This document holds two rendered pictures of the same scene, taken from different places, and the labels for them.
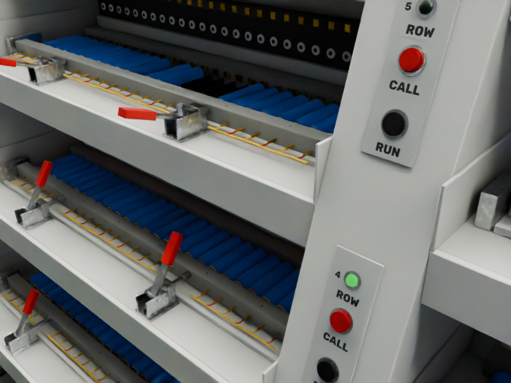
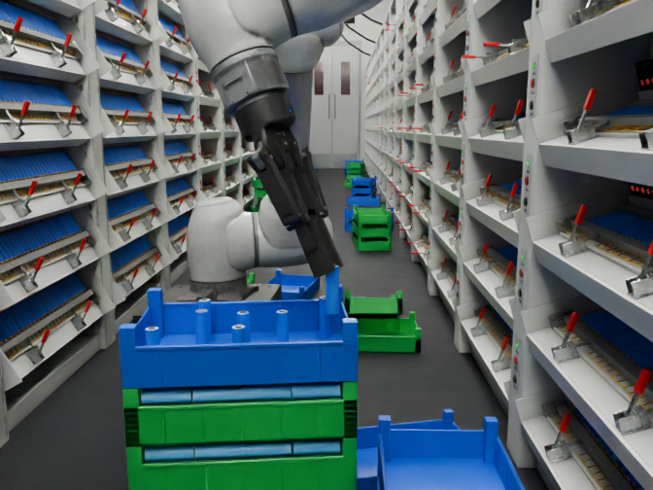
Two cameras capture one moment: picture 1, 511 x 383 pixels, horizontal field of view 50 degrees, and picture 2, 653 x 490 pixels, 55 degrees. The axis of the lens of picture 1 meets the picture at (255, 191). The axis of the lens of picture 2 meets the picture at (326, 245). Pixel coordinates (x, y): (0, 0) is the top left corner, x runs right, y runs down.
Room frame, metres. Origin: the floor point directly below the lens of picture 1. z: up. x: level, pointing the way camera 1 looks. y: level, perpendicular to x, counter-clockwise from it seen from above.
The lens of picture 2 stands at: (-0.71, -0.87, 0.72)
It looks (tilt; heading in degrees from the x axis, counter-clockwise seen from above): 11 degrees down; 54
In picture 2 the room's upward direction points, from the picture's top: straight up
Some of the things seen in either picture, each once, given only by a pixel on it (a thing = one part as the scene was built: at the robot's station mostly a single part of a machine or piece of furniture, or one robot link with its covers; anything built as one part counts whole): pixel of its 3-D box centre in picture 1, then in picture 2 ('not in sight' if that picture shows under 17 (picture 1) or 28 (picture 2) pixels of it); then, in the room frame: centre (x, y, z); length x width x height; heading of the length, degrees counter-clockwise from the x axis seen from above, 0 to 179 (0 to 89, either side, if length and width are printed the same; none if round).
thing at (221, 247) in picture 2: not in sight; (220, 236); (0.04, 0.66, 0.43); 0.18 x 0.16 x 0.22; 154
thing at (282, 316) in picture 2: not in sight; (282, 332); (-0.26, -0.15, 0.44); 0.02 x 0.02 x 0.06
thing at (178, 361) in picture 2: not in sight; (244, 330); (-0.31, -0.12, 0.44); 0.30 x 0.20 x 0.08; 149
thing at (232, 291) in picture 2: not in sight; (216, 288); (0.02, 0.65, 0.29); 0.22 x 0.18 x 0.06; 43
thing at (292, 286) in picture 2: not in sight; (290, 286); (0.72, 1.36, 0.04); 0.30 x 0.20 x 0.08; 42
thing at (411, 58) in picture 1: (412, 60); not in sight; (0.38, -0.08, 1.01); 0.02 x 0.01 x 0.02; 52
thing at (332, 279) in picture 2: not in sight; (332, 288); (-0.24, -0.24, 0.52); 0.02 x 0.02 x 0.06
